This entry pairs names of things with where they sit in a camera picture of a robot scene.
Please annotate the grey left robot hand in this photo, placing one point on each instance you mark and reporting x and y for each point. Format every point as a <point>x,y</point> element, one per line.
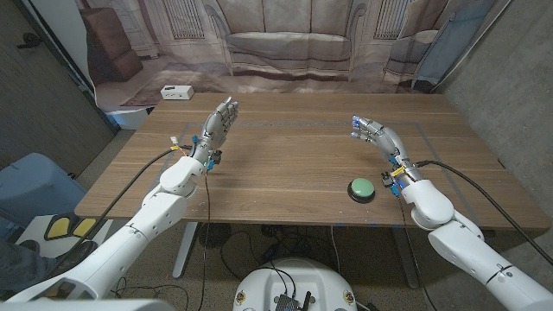
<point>216,127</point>

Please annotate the grey table leg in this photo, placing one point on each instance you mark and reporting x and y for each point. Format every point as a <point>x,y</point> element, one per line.
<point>406,259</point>

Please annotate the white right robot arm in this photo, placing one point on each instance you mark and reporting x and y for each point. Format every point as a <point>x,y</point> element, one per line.
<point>466,250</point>

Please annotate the white power box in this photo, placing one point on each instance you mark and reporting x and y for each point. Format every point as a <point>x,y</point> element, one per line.
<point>177,92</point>

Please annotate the round black floor fan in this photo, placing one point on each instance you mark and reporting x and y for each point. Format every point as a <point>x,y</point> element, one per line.
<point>222,235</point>

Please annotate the printed living room backdrop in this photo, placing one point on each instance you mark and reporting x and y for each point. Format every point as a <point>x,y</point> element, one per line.
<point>289,43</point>

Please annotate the green push button black base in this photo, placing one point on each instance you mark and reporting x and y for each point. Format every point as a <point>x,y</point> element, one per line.
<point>362,188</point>

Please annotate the white mat yellow foot marks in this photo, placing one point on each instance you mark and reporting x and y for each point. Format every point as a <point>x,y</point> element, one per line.
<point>58,227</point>

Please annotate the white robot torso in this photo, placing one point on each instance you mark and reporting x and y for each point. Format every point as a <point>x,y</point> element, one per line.
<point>298,276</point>

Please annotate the black shoe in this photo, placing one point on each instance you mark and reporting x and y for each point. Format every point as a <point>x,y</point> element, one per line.
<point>28,246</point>
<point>78,255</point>

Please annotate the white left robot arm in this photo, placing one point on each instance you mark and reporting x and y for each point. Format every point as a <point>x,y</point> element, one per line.
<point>125,246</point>

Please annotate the person's leg in jeans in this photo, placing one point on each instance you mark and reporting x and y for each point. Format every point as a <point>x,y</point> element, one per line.
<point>21,268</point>

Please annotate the white table leg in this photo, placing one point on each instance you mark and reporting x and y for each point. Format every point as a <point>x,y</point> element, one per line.
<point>186,250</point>

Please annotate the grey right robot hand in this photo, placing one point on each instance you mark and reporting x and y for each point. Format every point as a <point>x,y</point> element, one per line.
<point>389,140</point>

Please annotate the black electronics module on torso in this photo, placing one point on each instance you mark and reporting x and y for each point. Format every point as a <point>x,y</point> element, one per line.
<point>287,302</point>

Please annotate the blue plastic bin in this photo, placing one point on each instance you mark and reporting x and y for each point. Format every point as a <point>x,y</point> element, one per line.
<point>30,185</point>

